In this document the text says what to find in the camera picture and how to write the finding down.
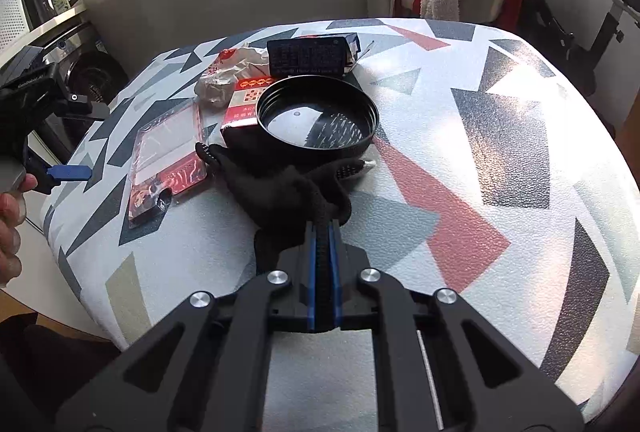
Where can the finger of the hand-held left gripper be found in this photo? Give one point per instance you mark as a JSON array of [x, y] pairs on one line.
[[82, 107], [70, 172]]

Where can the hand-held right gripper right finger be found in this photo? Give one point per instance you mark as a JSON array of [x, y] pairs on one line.
[[335, 272]]

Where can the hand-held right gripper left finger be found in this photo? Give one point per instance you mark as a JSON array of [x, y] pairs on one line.
[[312, 262]]

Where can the black glove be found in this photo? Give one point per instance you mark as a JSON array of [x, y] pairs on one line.
[[280, 192]]

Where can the person's left hand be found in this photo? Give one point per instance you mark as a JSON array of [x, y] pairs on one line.
[[10, 217]]

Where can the grey washing machine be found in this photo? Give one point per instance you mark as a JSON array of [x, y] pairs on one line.
[[90, 67]]

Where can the white perforated panel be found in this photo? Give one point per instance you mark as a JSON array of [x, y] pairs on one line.
[[10, 17]]

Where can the clear plastic package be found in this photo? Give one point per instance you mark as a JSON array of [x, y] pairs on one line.
[[165, 152]]

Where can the pale detergent bottle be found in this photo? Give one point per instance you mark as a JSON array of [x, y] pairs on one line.
[[61, 2]]

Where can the black round lid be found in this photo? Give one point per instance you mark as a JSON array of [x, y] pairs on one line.
[[315, 117]]

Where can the white crumpled bag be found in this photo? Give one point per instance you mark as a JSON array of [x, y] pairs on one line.
[[225, 77]]

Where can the small red box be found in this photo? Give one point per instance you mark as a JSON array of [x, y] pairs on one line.
[[245, 105]]

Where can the blue cardboard box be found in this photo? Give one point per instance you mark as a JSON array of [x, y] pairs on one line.
[[310, 57]]

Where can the black exercise bike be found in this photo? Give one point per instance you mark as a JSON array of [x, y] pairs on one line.
[[550, 22]]

